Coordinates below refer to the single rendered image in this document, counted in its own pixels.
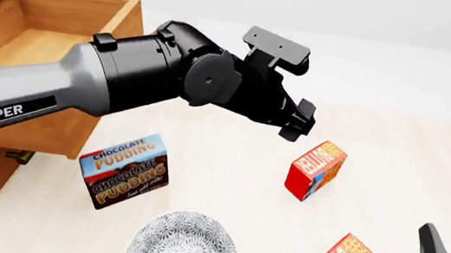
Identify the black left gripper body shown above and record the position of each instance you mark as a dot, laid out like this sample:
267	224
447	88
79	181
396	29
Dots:
274	101

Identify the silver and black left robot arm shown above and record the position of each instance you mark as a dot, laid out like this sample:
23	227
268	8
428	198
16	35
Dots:
83	81

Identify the open wooden drawer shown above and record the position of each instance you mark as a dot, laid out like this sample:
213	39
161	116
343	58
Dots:
48	11

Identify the chocolate pudding box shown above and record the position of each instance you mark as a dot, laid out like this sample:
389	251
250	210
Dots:
125	172

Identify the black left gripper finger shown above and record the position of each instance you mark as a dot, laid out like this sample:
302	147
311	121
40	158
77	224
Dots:
294	131
307	108

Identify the black and white patterned bowl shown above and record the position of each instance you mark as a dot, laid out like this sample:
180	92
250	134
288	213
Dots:
183	248

